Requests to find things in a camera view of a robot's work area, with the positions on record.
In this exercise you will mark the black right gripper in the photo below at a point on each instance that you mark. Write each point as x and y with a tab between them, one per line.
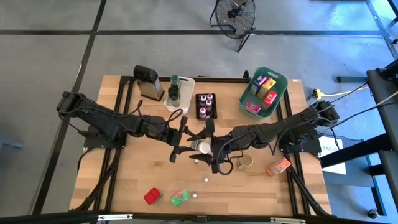
224	146

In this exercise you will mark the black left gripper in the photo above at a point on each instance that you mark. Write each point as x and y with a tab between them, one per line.
172	137

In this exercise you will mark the white-lidded seasoning jar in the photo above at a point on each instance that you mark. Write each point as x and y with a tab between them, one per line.
203	147

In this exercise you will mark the pink food colouring bottle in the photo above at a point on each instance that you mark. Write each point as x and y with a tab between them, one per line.
202	112

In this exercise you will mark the tan-lidded seasoning jar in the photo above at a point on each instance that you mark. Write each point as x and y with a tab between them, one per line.
247	160

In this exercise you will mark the black slotted plastic basket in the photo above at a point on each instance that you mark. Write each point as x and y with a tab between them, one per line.
197	107

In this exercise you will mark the red food colouring bottle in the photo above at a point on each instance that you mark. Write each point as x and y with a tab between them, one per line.
208	105

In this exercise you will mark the white plastic bin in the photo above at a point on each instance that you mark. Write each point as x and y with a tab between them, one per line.
186	96

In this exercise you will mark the blue-capped small bottle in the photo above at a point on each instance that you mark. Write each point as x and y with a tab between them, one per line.
203	99

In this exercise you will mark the black-lidded spice jar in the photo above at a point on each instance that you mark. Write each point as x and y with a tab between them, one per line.
173	91

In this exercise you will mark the purple food colouring bottle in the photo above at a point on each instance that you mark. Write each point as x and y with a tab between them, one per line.
210	96

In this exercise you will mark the pink cereal box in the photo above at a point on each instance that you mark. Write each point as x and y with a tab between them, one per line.
252	107

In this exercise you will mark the teal plastic bin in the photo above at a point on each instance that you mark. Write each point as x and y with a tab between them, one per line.
244	99

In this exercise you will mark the red flip-top container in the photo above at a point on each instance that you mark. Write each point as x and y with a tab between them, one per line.
152	196

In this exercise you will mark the small orange box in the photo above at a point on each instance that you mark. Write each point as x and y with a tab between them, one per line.
278	167

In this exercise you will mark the small red cereal box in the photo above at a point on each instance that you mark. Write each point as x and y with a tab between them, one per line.
270	99

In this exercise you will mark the yellow Corn Pops box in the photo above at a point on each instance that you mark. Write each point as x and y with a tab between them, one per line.
266	88

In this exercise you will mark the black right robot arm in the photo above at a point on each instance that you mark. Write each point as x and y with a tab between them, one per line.
289	124

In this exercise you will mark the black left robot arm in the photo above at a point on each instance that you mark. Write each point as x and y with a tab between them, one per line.
102	119

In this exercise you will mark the green Apple Jacks box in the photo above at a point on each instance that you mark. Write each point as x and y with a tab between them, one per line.
180	198

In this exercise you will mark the metal box grater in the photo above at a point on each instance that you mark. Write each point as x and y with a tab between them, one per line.
149	87

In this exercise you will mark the green-lidded spice jar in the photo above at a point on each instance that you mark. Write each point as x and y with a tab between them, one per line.
175	79

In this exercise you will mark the blue Frosted Flakes box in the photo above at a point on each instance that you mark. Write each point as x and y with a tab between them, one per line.
257	84

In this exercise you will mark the white sign green letters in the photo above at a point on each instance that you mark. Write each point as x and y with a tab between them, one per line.
335	161

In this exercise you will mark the black floor fan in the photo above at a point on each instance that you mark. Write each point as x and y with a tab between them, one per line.
233	14

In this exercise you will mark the black front crossbar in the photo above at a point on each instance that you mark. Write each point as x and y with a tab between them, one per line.
62	217

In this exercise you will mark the black caster wheel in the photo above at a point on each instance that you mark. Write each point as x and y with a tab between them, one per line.
372	213

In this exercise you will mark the black work desk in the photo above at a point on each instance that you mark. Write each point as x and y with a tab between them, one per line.
382	93

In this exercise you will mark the black aluminium rig frame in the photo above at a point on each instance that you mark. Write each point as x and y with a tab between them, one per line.
224	80

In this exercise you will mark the grey floor bracket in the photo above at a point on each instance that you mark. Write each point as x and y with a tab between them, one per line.
14	145

